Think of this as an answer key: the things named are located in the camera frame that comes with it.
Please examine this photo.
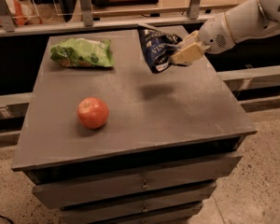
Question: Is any orange white bag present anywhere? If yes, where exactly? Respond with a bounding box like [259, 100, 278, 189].
[0, 0, 42, 26]

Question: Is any black cable on floor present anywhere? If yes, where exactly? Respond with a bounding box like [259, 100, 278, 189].
[0, 214, 15, 224]

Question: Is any grey drawer cabinet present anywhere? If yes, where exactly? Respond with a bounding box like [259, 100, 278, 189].
[12, 30, 256, 224]

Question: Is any blue chip bag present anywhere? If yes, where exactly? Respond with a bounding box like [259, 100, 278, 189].
[137, 25, 182, 74]

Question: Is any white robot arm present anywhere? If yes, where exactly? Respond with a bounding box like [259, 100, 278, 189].
[169, 0, 280, 65]

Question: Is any top drawer knob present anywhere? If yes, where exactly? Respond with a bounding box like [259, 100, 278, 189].
[141, 180, 150, 189]

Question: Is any metal railing frame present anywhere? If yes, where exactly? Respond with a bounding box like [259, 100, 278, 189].
[0, 0, 247, 37]

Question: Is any green chip bag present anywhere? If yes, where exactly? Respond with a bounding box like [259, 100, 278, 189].
[50, 38, 115, 68]

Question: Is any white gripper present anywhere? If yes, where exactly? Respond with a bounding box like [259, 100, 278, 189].
[170, 13, 235, 65]

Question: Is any red apple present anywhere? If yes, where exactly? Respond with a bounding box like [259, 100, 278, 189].
[77, 97, 109, 130]

